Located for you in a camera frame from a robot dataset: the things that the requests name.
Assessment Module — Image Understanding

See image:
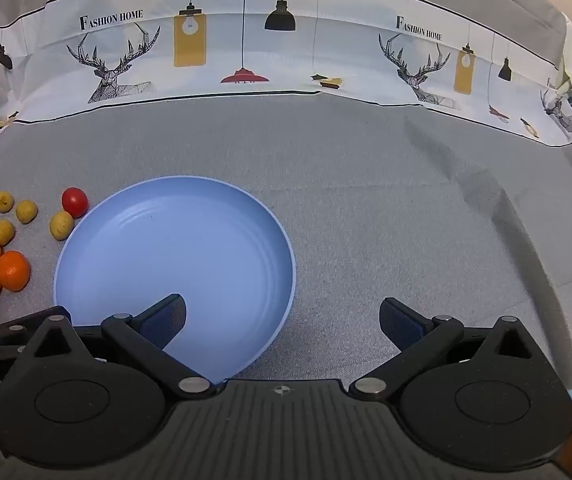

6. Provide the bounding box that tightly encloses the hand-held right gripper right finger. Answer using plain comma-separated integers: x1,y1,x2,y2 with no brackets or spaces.
350,297,549,401

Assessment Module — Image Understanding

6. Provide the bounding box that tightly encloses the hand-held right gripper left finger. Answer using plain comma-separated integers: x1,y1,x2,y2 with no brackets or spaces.
16,294,217,400

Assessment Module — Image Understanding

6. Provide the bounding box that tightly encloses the blue round plate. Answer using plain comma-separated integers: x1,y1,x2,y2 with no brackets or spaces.
53,176,297,386

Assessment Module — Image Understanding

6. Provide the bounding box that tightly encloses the red cherry tomato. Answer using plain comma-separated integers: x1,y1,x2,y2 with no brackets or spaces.
61,187,89,218

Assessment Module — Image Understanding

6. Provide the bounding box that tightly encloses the white printed deer cloth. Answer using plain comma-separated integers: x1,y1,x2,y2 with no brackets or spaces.
0,0,572,148

